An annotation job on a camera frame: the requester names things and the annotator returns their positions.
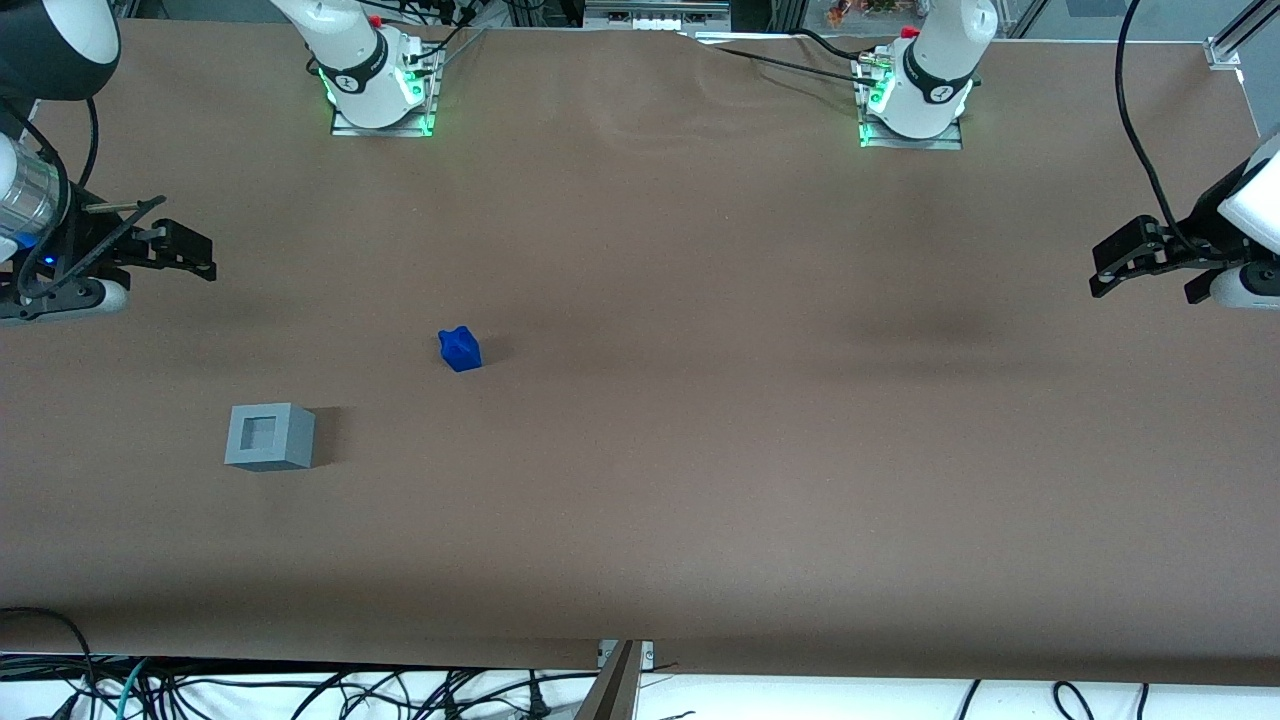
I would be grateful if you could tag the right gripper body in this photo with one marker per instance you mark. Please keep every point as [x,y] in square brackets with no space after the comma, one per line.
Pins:
[82,246]

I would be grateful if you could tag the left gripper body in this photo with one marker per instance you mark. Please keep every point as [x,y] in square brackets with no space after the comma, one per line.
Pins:
[1197,240]

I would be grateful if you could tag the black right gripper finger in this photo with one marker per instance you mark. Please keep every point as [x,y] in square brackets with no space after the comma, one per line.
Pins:
[185,240]
[195,268]

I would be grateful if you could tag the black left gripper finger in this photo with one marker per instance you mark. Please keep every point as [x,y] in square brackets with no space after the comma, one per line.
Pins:
[1118,278]
[1125,240]

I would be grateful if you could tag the small blue plastic part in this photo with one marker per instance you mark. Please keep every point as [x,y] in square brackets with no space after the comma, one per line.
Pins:
[460,349]

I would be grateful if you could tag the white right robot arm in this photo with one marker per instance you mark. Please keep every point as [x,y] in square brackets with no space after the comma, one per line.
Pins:
[360,70]

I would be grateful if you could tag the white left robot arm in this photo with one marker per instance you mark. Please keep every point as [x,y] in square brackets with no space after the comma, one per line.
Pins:
[935,70]

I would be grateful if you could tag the gray cube base with socket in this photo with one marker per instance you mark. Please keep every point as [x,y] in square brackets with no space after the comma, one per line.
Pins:
[270,437]

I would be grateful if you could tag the brown table cover sheet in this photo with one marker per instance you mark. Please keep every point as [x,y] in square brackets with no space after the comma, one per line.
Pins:
[660,400]

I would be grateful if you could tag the gray box with white connectors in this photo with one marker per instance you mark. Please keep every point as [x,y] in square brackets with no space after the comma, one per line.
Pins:
[655,14]

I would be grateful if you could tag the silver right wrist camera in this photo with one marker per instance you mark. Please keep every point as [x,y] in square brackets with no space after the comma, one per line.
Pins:
[90,298]

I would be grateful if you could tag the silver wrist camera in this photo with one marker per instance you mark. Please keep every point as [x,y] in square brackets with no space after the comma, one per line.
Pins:
[1245,288]
[90,298]

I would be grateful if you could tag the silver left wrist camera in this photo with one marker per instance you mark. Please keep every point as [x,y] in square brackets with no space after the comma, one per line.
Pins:
[1245,288]

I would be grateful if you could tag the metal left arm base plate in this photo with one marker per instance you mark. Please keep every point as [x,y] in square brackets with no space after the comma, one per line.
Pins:
[950,138]

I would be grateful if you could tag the aluminium frame profile corner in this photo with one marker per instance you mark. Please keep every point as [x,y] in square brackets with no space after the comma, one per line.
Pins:
[1238,40]

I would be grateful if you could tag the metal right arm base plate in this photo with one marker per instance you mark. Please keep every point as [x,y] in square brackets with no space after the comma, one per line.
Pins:
[415,110]

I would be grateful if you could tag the aluminium table edge bracket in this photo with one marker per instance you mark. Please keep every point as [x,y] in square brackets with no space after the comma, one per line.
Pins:
[615,685]

